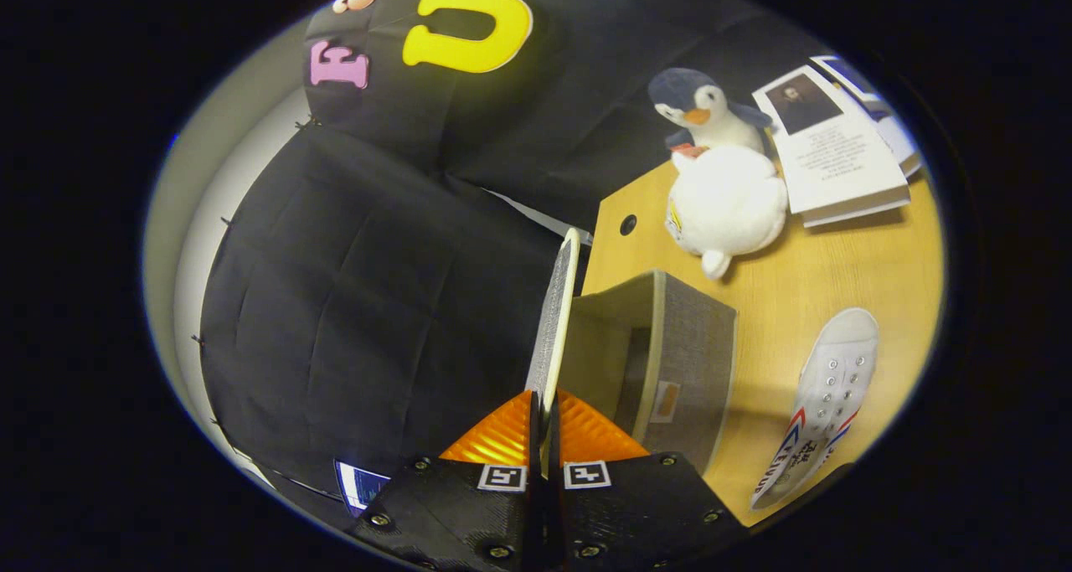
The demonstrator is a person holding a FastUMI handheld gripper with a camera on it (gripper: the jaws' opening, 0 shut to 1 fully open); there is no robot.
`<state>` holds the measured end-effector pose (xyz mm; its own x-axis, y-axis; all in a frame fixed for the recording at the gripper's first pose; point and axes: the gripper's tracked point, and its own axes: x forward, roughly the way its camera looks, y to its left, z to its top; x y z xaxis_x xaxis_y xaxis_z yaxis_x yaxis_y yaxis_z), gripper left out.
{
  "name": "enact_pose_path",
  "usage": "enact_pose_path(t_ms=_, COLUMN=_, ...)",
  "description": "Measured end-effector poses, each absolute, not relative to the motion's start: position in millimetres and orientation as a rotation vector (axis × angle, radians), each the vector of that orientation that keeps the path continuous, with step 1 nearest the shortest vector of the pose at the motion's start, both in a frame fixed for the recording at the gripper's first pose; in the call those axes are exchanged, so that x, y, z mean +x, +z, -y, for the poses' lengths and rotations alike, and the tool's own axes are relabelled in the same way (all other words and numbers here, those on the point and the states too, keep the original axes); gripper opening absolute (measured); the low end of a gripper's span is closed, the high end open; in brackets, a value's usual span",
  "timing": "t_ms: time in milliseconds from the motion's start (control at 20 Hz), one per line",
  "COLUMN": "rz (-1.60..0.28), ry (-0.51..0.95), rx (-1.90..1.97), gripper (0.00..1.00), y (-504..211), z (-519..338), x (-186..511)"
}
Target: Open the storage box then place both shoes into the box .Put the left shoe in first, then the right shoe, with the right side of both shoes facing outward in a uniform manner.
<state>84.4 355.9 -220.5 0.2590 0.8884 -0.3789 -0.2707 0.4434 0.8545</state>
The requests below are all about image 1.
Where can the grey fabric storage box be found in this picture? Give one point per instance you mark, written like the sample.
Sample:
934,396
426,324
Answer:
695,363

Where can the book with blue photo cover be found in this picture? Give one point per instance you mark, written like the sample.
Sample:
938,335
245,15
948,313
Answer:
854,78

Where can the white canvas shoe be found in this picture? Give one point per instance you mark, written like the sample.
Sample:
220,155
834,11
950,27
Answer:
825,396

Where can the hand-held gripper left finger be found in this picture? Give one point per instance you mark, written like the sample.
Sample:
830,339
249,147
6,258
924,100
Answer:
469,505

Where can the laptop screen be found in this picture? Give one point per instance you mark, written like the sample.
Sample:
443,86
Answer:
360,484

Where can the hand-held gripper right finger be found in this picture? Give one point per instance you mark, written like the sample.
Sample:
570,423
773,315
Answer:
636,505

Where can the white seal plush toy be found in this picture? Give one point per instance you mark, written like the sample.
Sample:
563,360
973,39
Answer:
724,203

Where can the penguin plush toy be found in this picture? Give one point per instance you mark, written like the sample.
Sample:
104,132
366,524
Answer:
708,107

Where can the white book with portrait cover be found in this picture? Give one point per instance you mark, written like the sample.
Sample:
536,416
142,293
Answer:
837,157

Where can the plain white book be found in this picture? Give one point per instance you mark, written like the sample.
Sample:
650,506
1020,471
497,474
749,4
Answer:
903,141

